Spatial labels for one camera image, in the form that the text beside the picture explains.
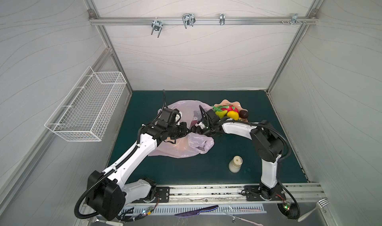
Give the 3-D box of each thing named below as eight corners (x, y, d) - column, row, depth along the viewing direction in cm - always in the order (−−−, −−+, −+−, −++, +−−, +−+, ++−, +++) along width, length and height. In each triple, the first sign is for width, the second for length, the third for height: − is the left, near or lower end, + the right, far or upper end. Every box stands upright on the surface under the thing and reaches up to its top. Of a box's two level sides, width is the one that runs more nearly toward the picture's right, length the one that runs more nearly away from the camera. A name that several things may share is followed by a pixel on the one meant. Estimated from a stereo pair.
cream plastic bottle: (229, 172, 81) (233, 167, 74) (227, 162, 85) (231, 155, 78) (239, 172, 81) (244, 167, 74) (237, 162, 85) (241, 155, 78)
